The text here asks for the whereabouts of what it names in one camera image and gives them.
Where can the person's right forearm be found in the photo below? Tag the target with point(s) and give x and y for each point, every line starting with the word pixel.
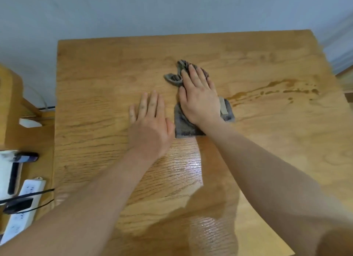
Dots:
pixel 270 187

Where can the black handheld device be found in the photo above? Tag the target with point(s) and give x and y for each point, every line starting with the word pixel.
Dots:
pixel 26 157

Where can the person's left thumb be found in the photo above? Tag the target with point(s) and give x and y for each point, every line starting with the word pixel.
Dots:
pixel 171 127

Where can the person's right little finger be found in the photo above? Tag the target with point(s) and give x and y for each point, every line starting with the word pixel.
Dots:
pixel 211 87

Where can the small white block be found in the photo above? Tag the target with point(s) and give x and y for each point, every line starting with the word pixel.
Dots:
pixel 29 122

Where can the white box device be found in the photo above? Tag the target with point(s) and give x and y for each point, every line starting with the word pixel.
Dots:
pixel 6 173

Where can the person's right middle finger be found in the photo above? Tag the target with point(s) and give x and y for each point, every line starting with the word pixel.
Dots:
pixel 195 74

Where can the person's left forearm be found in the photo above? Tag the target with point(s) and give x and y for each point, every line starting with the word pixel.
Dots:
pixel 91 206

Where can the black power plug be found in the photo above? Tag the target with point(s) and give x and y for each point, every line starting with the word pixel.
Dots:
pixel 18 205

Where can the person's left hand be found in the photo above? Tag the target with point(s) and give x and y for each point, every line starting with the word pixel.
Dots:
pixel 149 131

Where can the person's right thumb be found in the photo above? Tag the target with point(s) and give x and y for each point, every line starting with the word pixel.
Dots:
pixel 182 97

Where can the person's right hand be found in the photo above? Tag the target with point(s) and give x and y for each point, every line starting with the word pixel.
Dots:
pixel 200 101

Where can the grey cleaning cloth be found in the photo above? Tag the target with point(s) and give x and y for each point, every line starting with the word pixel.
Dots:
pixel 184 126

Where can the person's left little finger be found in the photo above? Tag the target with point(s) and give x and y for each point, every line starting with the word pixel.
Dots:
pixel 132 114

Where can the person's left middle finger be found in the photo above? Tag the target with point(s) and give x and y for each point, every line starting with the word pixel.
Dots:
pixel 152 104

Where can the white power strip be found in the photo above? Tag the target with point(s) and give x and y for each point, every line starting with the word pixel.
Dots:
pixel 24 209

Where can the brown liquid spill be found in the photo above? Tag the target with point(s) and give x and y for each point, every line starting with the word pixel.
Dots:
pixel 275 85

